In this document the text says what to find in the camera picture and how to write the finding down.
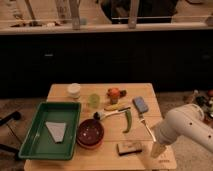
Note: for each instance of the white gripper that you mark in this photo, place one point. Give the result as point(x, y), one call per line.
point(164, 135)

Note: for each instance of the wooden black felt eraser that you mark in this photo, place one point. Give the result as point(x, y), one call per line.
point(129, 147)

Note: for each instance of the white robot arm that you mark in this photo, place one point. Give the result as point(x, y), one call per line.
point(186, 120)

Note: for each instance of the green chili pepper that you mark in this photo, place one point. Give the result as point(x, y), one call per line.
point(129, 121)

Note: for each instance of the blue grey sponge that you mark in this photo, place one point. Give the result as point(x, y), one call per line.
point(140, 105)

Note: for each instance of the yellow toy corn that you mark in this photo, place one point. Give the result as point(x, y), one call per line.
point(114, 107)

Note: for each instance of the orange bowl underneath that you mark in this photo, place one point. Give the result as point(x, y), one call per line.
point(90, 147)

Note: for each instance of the dark red bowl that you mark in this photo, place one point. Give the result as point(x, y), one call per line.
point(90, 132)

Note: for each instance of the orange toy carrot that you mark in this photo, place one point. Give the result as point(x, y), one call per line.
point(115, 94)

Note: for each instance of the green translucent cup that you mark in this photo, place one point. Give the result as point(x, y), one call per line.
point(94, 100)

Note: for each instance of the grey folded cloth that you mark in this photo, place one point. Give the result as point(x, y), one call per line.
point(57, 130)

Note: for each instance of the white cup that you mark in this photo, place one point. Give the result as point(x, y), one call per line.
point(74, 90)

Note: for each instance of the green plastic tray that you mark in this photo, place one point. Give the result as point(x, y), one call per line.
point(39, 144)

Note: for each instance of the white handled brush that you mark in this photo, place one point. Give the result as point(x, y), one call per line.
point(100, 115)

